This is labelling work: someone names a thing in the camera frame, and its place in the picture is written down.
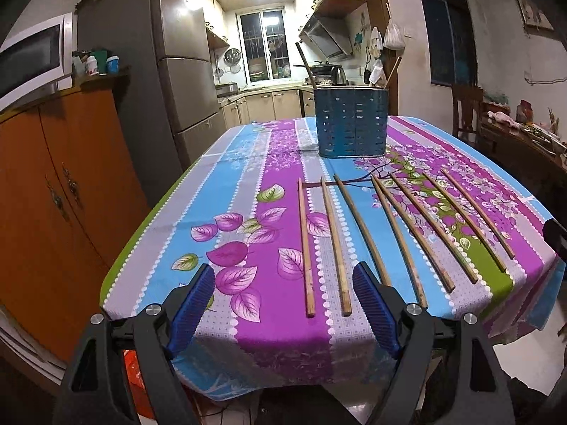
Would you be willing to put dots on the green container on cabinet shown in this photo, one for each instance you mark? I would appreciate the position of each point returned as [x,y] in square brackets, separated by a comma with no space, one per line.
[101,56]

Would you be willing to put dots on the blue lidded cup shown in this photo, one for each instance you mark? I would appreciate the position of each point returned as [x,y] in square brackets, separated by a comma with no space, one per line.
[112,65]

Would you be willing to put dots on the wooden chair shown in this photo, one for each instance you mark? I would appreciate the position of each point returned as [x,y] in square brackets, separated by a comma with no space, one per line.
[467,110]

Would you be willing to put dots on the kitchen window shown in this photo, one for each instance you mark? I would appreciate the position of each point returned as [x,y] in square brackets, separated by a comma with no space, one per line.
[264,45]

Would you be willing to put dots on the bamboo chopstick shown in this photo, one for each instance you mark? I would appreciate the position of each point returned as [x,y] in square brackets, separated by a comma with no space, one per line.
[477,231]
[481,213]
[306,65]
[442,275]
[371,246]
[439,231]
[309,293]
[409,263]
[393,72]
[343,288]

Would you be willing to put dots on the orange wooden cabinet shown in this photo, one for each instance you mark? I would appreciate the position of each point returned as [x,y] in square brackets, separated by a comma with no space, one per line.
[70,201]

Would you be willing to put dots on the silver refrigerator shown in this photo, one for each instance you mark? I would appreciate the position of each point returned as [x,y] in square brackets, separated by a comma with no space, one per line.
[169,111]

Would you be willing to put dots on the range hood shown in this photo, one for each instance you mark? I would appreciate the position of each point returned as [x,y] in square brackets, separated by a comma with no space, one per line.
[329,35]

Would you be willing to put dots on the white bottle on cabinet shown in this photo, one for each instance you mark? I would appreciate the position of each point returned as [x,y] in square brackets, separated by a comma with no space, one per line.
[91,66]

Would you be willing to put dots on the colourful floral tablecloth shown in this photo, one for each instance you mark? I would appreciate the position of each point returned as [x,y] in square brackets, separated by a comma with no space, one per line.
[237,210]

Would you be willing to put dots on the white microwave oven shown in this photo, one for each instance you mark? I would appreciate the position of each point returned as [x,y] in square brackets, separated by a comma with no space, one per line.
[38,57]

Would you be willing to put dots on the blue perforated utensil holder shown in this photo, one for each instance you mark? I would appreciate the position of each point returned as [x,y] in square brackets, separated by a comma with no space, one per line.
[351,120]

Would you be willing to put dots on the white plastic bag hanging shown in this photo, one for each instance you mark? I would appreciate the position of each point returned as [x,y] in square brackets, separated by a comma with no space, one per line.
[393,38]

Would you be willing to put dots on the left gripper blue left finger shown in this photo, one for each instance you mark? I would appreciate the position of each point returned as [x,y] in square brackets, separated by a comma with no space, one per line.
[185,307]

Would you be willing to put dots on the dark window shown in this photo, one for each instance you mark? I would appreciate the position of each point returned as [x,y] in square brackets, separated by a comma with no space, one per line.
[453,58]

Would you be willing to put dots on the framed wall picture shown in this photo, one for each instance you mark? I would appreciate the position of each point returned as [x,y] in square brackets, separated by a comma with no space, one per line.
[533,17]

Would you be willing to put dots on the dark wooden side table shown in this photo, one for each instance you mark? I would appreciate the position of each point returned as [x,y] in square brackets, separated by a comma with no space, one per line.
[542,174]

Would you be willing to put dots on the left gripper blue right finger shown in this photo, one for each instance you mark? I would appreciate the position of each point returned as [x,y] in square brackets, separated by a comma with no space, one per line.
[373,298]

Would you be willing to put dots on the kitchen counter cabinets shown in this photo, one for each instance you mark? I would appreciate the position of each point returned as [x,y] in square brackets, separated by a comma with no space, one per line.
[267,104]

